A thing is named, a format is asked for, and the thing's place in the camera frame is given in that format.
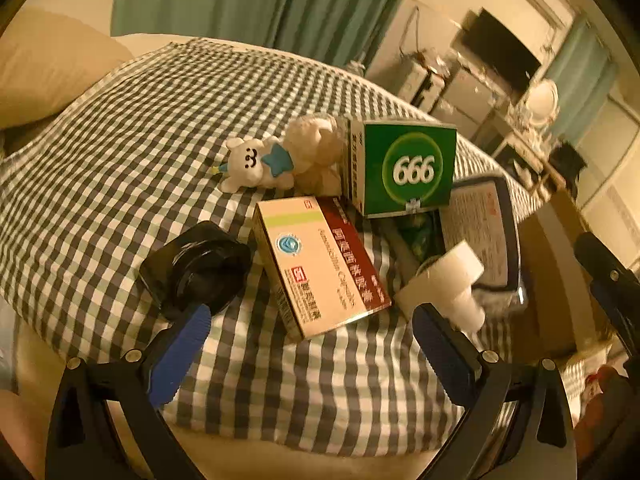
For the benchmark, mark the black glossy case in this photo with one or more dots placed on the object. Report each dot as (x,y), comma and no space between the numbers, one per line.
(195,265)

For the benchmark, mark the person's right hand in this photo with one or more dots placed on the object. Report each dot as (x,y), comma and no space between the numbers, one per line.
(602,400)

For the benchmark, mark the green packet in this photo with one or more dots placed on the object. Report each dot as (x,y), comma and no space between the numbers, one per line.
(417,235)

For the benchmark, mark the wide green curtain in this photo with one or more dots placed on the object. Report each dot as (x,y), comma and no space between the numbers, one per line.
(225,0)

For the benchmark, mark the red and white medicine box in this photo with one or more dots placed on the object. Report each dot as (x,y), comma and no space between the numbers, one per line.
(320,270)

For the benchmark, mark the dark blue framed card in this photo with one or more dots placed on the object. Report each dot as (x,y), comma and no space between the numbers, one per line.
(475,220)

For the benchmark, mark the beige pillow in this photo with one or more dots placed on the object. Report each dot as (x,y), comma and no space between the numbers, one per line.
(45,70)

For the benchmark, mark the white dressing table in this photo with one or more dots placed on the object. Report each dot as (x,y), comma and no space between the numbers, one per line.
(520,145)

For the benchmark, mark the white bear toy blue bow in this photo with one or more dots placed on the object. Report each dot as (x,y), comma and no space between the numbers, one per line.
(245,160)

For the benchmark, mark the white tape roll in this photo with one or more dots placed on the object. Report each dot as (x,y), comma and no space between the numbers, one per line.
(440,285)

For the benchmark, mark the cardboard box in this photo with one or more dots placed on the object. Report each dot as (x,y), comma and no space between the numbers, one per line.
(550,270)

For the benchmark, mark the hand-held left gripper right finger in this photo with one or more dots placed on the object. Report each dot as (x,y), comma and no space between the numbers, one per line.
(445,355)

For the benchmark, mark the green and white box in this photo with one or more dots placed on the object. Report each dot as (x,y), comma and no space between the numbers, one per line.
(410,170)

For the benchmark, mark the white suitcase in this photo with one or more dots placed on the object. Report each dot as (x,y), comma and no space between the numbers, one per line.
(412,80)

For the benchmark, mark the black wall television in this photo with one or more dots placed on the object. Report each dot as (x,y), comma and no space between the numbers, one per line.
(500,50)

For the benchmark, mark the beige plush toy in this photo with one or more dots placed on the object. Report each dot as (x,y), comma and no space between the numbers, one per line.
(310,140)

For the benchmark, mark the white oval mirror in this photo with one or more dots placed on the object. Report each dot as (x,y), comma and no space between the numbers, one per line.
(542,100)

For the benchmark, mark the narrow green curtain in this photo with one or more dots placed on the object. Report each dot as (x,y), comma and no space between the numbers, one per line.
(585,70)

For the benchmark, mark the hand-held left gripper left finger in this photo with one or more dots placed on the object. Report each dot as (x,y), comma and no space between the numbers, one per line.
(182,345)

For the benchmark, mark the grey small fridge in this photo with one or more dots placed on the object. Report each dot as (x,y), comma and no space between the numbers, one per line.
(465,95)

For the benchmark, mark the black jacket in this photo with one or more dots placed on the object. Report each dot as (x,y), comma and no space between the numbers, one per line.
(567,165)

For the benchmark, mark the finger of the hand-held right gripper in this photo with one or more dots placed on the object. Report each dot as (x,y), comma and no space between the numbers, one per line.
(595,252)
(617,317)

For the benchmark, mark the white louvred wardrobe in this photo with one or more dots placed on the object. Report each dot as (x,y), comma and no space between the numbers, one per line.
(615,175)

